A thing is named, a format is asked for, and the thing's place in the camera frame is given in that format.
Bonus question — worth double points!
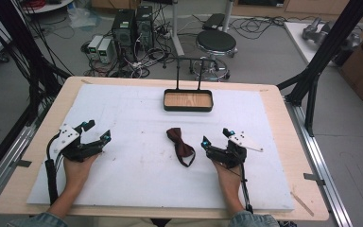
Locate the black metal frame strut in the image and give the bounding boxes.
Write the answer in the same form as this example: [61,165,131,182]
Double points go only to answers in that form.
[0,0,72,127]
[276,0,363,137]

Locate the clear plastic bag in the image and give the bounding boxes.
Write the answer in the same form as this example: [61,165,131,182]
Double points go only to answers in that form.
[66,5,102,30]

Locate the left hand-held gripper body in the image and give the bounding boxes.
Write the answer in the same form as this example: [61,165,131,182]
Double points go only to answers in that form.
[48,123,105,164]

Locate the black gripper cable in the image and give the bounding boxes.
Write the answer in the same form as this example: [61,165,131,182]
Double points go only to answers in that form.
[44,131,61,206]
[228,166,255,215]

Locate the black computer tower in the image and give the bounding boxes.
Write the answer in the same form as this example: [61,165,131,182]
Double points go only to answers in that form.
[134,5,155,51]
[111,9,137,61]

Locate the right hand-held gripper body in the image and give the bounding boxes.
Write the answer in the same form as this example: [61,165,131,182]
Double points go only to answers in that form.
[205,130,265,169]

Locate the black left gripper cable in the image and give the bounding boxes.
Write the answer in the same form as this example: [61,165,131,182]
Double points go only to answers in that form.
[44,131,61,206]

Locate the grey tape strip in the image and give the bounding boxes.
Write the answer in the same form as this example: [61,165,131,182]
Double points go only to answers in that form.
[302,172,326,186]
[9,159,33,168]

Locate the black round stool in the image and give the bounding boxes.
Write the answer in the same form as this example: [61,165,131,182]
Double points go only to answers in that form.
[190,29,238,82]

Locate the thin wooden stick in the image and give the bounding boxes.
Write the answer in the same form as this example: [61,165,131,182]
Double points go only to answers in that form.
[290,191,315,218]

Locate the person's right hand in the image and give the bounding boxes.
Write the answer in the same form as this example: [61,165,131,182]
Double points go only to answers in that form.
[212,159,244,191]

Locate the white foam mat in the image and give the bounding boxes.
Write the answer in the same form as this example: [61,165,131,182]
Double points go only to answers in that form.
[26,82,296,213]

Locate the white power supply unit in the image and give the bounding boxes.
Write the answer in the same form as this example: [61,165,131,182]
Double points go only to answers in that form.
[87,34,104,61]
[96,38,114,64]

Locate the person's left hand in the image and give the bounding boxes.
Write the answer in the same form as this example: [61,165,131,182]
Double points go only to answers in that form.
[62,152,101,187]

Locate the dark red bow tie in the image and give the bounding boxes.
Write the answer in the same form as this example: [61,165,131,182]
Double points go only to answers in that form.
[165,127,198,168]

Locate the computer tower units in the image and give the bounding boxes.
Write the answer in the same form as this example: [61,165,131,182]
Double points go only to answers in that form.
[80,3,183,79]

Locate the grey robot part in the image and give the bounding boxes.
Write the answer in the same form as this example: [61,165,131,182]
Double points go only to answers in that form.
[302,16,333,45]

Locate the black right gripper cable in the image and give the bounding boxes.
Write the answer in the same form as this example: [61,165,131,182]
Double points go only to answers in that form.
[228,166,255,215]

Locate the white desk leg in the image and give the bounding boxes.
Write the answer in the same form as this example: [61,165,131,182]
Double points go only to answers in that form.
[221,0,235,33]
[169,0,186,58]

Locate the black stand with wooden tray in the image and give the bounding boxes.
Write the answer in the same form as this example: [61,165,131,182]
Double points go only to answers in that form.
[163,56,215,113]

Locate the aluminium rail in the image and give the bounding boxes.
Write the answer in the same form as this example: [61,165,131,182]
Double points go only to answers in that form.
[0,103,50,212]
[284,97,355,227]

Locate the round white table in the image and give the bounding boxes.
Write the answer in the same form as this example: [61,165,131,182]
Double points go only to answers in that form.
[21,0,76,15]

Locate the black flat box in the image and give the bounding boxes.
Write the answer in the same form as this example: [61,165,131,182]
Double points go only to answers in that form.
[201,12,227,32]

